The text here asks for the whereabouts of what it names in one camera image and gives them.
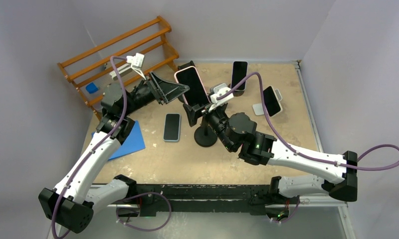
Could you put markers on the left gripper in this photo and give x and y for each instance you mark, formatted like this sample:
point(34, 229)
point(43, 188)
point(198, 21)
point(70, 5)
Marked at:
point(168, 90)

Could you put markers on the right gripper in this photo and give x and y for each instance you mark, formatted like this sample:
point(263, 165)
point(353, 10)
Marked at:
point(205, 111)

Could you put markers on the pink case phone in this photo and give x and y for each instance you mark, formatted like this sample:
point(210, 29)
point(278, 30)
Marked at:
point(197, 93)

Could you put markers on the light blue case phone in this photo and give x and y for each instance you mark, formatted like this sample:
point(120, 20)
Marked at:
point(172, 127)

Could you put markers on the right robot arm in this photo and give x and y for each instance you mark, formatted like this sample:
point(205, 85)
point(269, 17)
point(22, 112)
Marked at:
point(329, 174)

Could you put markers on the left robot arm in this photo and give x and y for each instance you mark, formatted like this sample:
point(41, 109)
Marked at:
point(72, 203)

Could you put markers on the black phone on round stand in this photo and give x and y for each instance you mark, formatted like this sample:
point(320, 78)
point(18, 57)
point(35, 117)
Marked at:
point(239, 71)

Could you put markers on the silver phone stand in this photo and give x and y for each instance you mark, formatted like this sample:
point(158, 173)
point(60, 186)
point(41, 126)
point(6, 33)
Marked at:
point(258, 108)

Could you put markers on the black phone on silver stand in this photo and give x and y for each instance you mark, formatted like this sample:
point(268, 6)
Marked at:
point(271, 101)

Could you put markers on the blue mat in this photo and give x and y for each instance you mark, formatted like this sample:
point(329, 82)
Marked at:
point(133, 143)

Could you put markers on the orange wooden rack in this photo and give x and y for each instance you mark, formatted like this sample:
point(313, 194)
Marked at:
point(149, 43)

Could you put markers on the blue cube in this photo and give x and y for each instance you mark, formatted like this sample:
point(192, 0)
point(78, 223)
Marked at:
point(91, 88)

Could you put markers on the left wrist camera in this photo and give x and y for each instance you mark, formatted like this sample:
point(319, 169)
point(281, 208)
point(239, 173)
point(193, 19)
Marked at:
point(135, 62)

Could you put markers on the black base frame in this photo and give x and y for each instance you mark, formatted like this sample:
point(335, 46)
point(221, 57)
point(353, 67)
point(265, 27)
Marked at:
point(252, 199)

